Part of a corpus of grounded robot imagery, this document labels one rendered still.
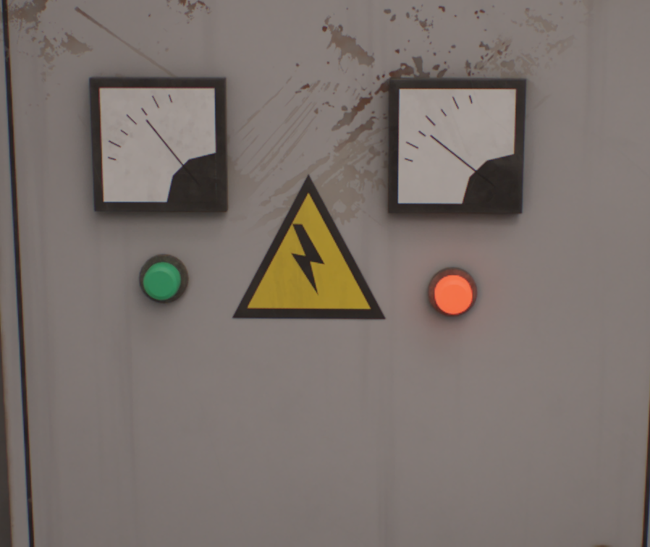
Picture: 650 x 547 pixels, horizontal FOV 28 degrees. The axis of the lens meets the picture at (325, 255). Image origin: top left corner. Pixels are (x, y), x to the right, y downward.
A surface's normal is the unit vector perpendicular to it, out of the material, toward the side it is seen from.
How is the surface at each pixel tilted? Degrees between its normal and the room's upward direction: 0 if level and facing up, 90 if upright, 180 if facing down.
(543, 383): 90
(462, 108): 90
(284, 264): 90
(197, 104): 90
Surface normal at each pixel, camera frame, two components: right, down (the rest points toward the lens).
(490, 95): -0.03, 0.21
